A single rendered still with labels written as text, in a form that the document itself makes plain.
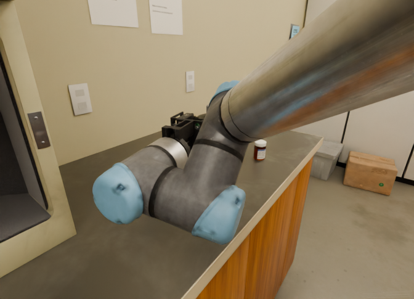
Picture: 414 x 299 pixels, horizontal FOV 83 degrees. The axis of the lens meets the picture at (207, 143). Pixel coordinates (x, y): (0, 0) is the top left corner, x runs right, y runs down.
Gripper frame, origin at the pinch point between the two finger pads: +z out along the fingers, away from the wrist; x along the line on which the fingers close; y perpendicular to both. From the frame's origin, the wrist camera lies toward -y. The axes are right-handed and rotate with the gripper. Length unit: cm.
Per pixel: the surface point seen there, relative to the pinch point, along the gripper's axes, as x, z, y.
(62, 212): 23.8, -27.4, -12.8
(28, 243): 25.6, -34.2, -15.8
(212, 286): -7.2, -16.6, -33.4
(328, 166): -55, 197, -97
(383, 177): -103, 191, -97
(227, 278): -9.0, -10.1, -37.7
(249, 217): -12.7, -4.9, -20.1
